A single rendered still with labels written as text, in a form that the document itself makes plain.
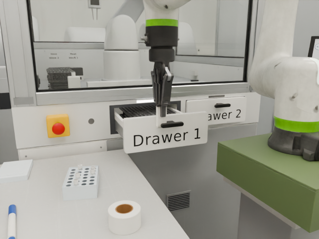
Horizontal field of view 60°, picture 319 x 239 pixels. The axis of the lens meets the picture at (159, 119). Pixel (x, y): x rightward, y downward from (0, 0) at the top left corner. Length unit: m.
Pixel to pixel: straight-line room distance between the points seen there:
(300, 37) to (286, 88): 1.87
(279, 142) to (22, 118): 0.81
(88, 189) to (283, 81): 0.58
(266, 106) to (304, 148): 2.11
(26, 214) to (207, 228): 0.93
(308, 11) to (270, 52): 1.72
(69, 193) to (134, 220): 0.22
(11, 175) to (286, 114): 0.79
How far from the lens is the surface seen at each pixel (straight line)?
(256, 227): 0.94
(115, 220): 0.60
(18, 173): 0.92
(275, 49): 0.93
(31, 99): 1.02
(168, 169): 1.20
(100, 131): 1.06
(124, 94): 1.05
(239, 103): 1.26
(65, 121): 0.99
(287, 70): 0.79
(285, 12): 0.95
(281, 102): 0.81
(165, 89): 0.79
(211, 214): 1.42
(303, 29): 2.64
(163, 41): 0.78
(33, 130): 1.05
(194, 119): 0.92
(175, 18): 0.80
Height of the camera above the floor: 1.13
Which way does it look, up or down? 14 degrees down
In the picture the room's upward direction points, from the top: straight up
